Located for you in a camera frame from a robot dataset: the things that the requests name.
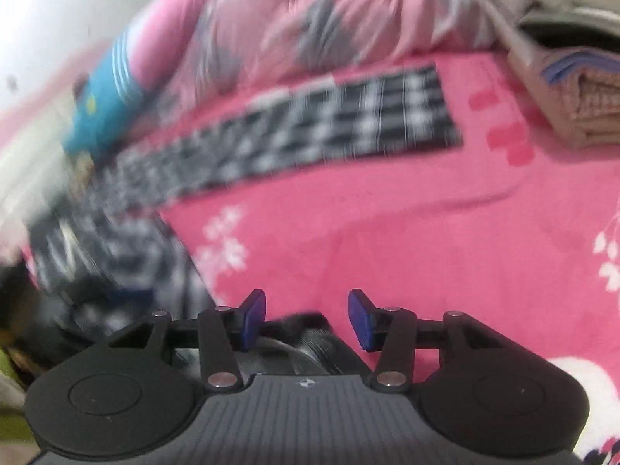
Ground black white plaid pants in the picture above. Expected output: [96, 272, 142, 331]
[26, 65, 466, 379]

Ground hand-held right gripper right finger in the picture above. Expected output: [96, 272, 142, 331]
[348, 288, 507, 393]

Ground stack of folded clothes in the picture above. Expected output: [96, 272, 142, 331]
[465, 0, 620, 151]

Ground teal pink striped duvet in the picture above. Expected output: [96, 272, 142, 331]
[63, 0, 209, 156]

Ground pink floral blanket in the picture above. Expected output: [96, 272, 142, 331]
[19, 53, 620, 465]

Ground pink grey quilt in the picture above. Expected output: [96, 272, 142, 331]
[126, 0, 505, 107]

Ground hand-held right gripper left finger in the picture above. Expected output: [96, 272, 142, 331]
[107, 288, 268, 393]

